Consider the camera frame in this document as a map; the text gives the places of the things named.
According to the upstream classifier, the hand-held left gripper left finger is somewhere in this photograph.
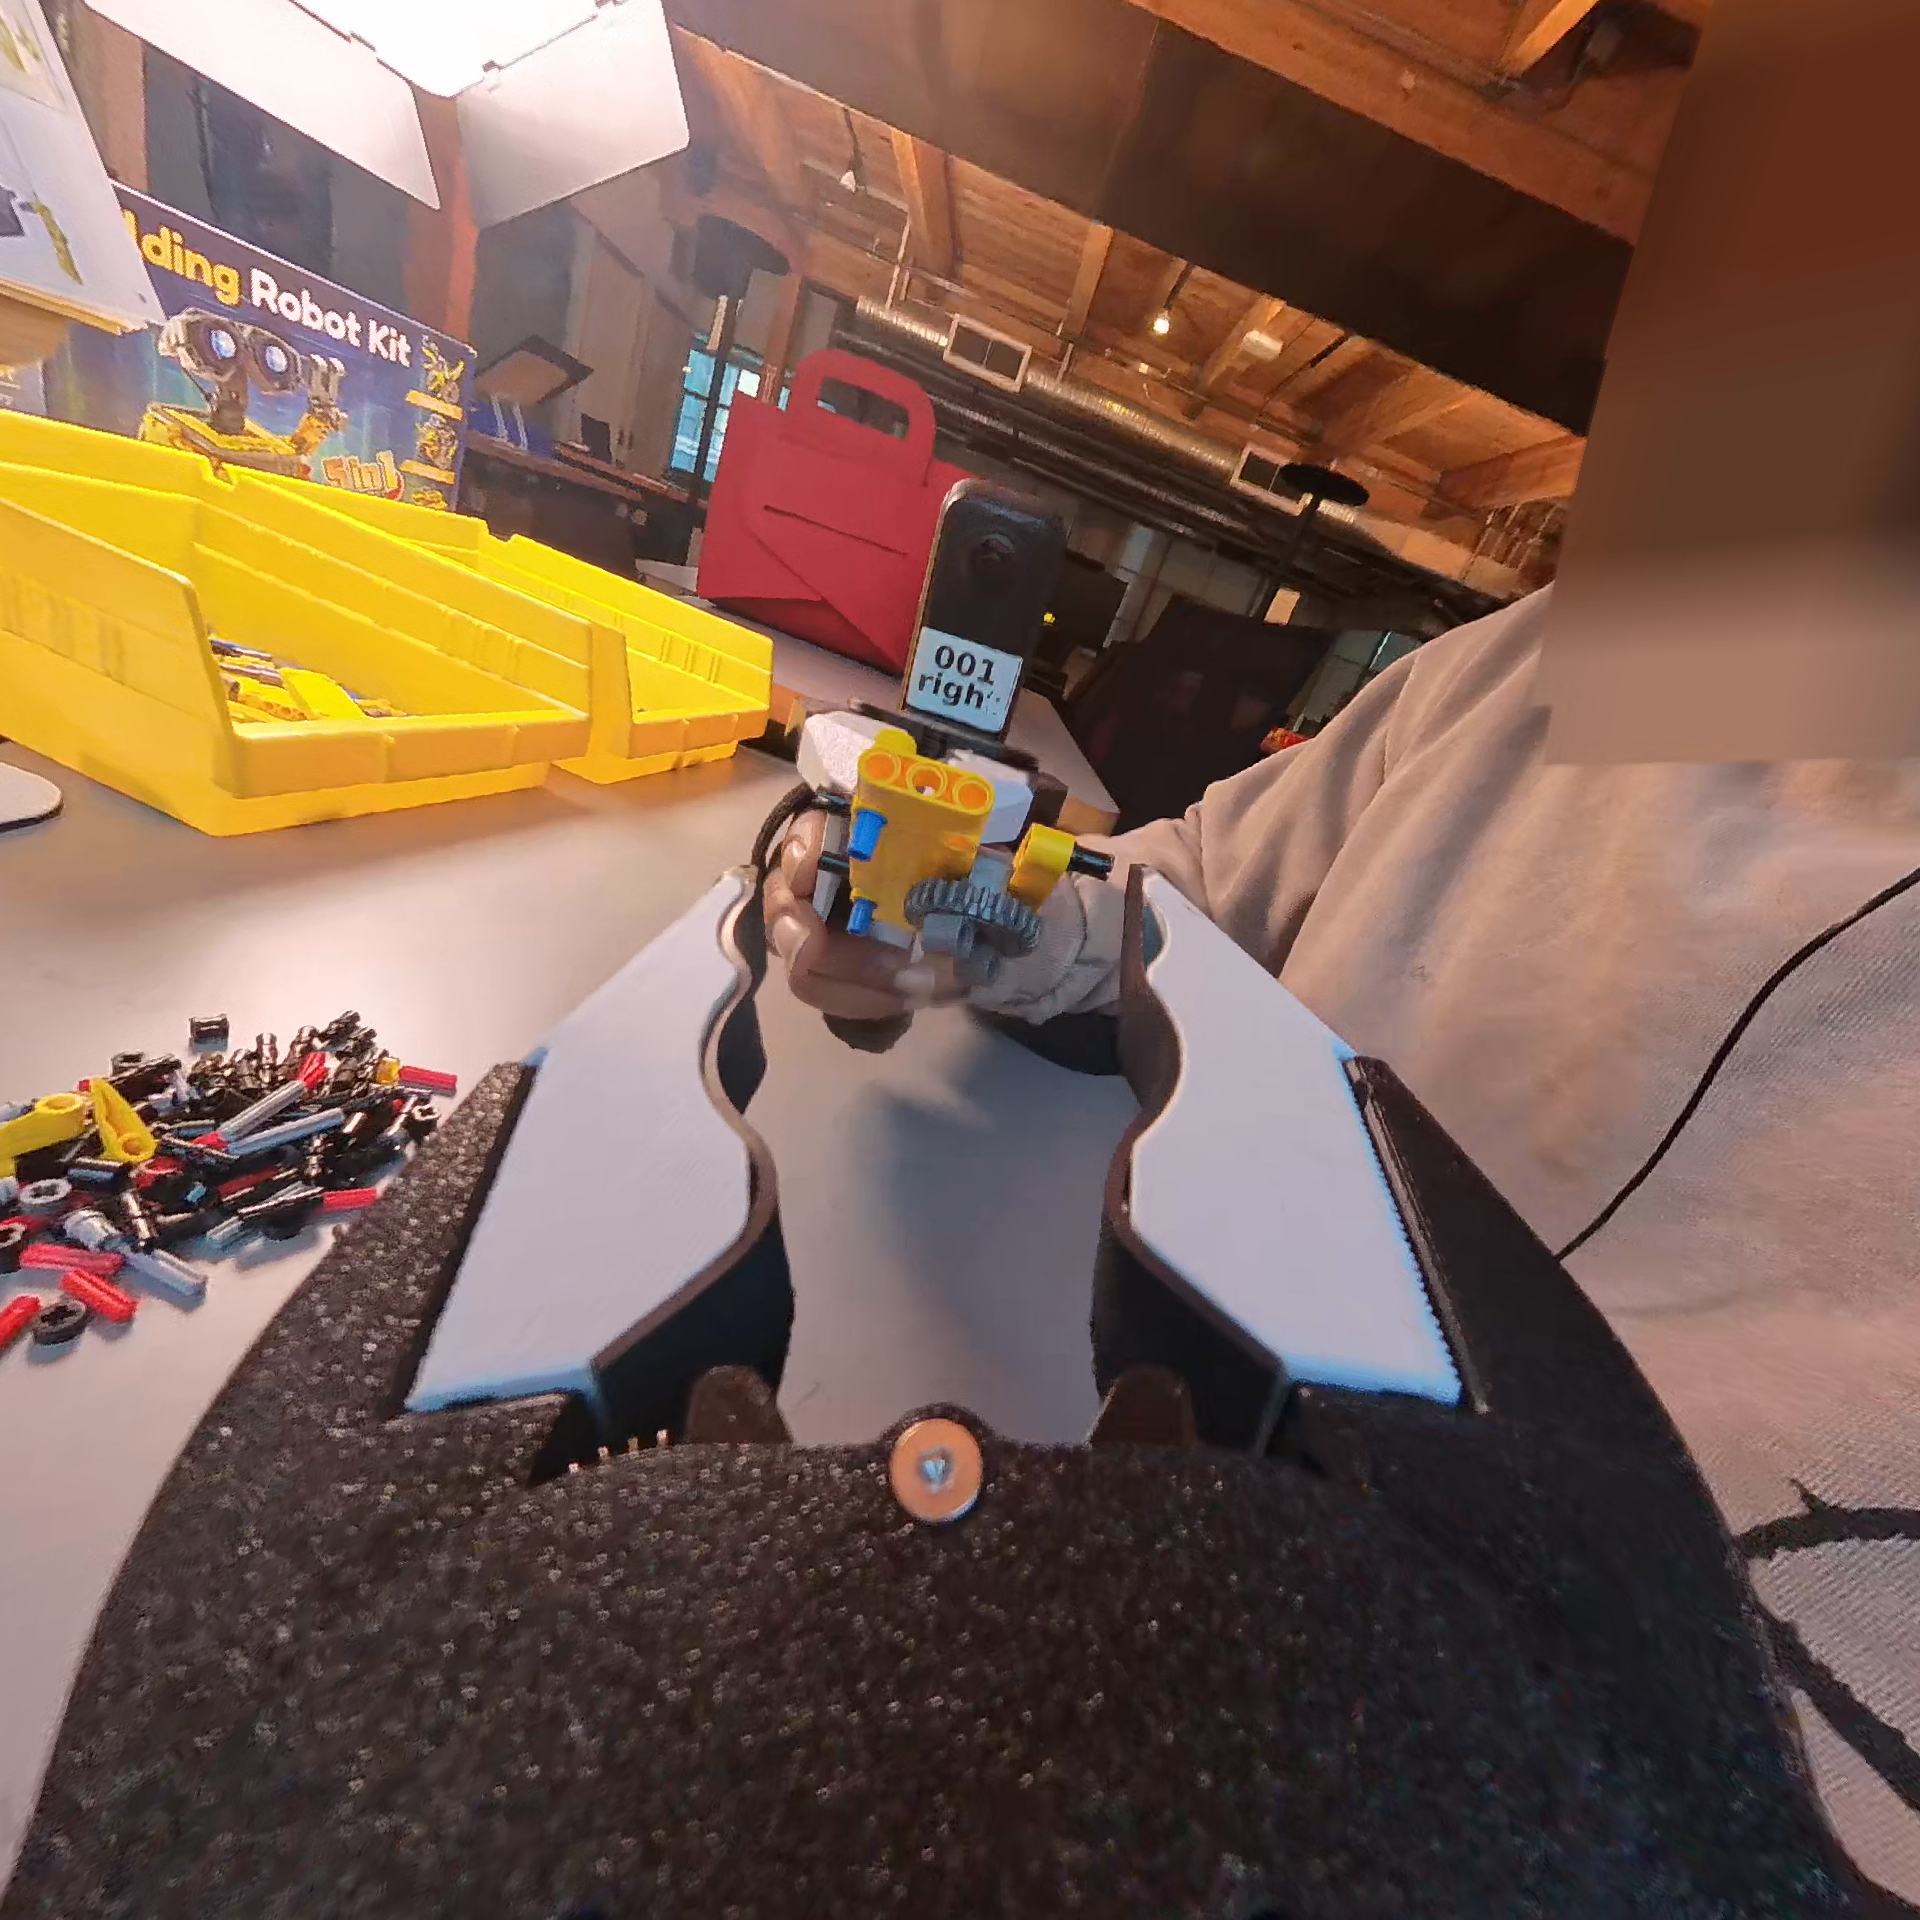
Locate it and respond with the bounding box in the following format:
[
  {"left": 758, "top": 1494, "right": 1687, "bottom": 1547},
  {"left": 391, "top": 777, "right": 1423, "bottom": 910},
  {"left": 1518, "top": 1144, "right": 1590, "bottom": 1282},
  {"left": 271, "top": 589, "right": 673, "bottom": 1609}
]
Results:
[{"left": 404, "top": 872, "right": 793, "bottom": 1445}]

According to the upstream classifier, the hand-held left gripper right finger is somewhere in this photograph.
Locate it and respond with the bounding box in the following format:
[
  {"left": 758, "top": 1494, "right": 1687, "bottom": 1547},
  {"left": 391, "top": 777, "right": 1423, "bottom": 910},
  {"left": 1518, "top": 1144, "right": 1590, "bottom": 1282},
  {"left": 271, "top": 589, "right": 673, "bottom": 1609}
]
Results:
[{"left": 1094, "top": 867, "right": 1465, "bottom": 1450}]

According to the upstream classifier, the yellow gear block assembly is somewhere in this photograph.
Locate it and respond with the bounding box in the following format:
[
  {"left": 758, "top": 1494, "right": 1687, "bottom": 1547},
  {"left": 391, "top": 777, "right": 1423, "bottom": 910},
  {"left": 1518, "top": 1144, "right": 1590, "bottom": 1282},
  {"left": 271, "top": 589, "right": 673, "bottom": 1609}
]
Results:
[{"left": 816, "top": 730, "right": 1120, "bottom": 985}]

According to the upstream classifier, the person's right forearm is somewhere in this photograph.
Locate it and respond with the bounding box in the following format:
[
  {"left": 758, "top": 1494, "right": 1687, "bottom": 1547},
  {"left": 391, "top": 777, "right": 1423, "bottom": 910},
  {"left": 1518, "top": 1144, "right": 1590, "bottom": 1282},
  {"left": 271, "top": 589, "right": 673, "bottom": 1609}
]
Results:
[{"left": 968, "top": 586, "right": 1561, "bottom": 1075}]

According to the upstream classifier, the grey desk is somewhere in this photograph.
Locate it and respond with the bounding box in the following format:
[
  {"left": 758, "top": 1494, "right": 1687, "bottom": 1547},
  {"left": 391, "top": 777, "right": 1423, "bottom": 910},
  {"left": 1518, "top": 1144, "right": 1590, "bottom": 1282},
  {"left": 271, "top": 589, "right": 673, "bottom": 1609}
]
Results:
[{"left": 0, "top": 733, "right": 1187, "bottom": 1696}]

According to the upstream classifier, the person's right hand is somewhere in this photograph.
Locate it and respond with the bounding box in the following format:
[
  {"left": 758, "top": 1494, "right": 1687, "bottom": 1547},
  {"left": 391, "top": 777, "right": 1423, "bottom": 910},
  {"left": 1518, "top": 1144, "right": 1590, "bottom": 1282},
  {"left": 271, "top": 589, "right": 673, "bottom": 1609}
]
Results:
[{"left": 758, "top": 855, "right": 1000, "bottom": 1053}]

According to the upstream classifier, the yellow storage bin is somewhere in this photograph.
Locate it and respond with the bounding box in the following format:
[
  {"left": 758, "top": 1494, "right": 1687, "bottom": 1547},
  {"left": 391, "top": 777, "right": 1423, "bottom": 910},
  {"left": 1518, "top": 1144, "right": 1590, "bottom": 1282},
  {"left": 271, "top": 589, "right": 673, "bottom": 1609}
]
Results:
[
  {"left": 0, "top": 451, "right": 602, "bottom": 839},
  {"left": 195, "top": 481, "right": 778, "bottom": 785}
]

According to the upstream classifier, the red carrier bag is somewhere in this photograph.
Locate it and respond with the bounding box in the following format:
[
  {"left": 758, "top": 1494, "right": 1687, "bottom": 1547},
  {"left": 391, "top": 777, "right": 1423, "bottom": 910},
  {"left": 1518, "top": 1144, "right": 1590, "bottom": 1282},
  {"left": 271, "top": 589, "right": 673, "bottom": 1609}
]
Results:
[{"left": 695, "top": 349, "right": 976, "bottom": 671}]

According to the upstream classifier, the pile of small building pieces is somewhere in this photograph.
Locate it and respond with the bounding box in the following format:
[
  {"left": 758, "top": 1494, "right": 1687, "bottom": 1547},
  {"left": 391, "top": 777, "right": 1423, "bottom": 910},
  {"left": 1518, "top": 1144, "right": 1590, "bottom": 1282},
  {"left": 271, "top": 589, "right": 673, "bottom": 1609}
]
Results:
[{"left": 0, "top": 1013, "right": 460, "bottom": 1354}]

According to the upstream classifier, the person's beige hoodie torso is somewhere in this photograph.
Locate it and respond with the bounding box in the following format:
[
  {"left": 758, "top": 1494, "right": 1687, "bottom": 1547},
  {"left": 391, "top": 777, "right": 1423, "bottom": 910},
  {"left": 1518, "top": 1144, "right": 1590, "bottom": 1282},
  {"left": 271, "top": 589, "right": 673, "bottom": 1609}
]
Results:
[{"left": 1275, "top": 586, "right": 1920, "bottom": 1920}]

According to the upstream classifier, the pile of yellow pieces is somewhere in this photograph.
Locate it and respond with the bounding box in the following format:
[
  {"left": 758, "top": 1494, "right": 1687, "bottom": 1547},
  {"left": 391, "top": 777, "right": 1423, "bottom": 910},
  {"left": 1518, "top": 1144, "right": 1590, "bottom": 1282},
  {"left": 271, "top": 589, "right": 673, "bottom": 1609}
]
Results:
[{"left": 210, "top": 639, "right": 414, "bottom": 728}]

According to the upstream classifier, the white lamp panel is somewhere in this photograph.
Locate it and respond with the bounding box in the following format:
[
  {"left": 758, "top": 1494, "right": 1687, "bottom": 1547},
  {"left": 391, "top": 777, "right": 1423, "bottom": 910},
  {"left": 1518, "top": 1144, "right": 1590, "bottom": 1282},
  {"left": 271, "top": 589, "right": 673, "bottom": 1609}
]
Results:
[
  {"left": 83, "top": 0, "right": 444, "bottom": 214},
  {"left": 451, "top": 0, "right": 692, "bottom": 190}
]

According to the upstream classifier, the robot kit box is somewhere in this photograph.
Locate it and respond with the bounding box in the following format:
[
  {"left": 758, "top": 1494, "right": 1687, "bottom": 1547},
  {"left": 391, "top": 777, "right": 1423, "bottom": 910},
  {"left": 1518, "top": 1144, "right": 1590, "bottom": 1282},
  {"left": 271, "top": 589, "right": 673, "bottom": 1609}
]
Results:
[{"left": 0, "top": 182, "right": 480, "bottom": 513}]

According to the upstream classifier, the metal ventilation duct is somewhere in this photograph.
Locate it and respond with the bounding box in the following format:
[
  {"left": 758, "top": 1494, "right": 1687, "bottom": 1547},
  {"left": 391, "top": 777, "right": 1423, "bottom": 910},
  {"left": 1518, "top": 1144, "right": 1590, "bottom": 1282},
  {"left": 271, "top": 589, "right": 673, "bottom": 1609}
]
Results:
[{"left": 855, "top": 294, "right": 1503, "bottom": 559}]

